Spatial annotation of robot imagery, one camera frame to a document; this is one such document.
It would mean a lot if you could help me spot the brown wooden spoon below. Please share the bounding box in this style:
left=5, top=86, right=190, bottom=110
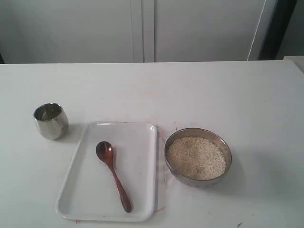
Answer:
left=95, top=141, right=132, bottom=213

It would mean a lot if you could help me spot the steel bowl of rice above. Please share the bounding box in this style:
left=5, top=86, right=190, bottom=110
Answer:
left=164, top=128, right=232, bottom=188

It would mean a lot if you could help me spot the steel cup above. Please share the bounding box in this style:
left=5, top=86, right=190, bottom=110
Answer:
left=33, top=103, right=69, bottom=140

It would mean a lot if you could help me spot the white rectangular plastic tray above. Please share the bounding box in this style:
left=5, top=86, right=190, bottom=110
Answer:
left=56, top=122, right=157, bottom=222

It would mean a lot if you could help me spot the white cabinet with doors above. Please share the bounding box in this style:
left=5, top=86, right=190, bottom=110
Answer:
left=0, top=0, right=276, bottom=64

